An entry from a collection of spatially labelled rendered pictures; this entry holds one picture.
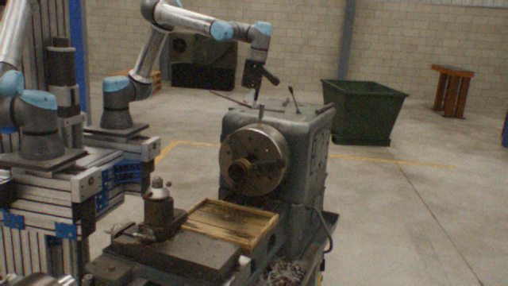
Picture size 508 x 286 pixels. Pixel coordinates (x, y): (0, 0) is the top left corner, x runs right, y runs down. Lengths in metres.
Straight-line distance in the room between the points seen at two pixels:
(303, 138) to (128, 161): 0.82
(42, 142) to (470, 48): 11.58
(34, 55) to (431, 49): 11.04
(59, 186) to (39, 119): 0.24
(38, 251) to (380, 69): 10.65
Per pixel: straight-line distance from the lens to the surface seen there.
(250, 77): 1.78
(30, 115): 1.66
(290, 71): 11.76
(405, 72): 12.09
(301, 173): 1.98
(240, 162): 1.77
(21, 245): 2.20
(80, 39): 6.67
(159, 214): 1.41
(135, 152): 2.06
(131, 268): 1.45
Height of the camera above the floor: 1.68
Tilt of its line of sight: 16 degrees down
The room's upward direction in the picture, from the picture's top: 4 degrees clockwise
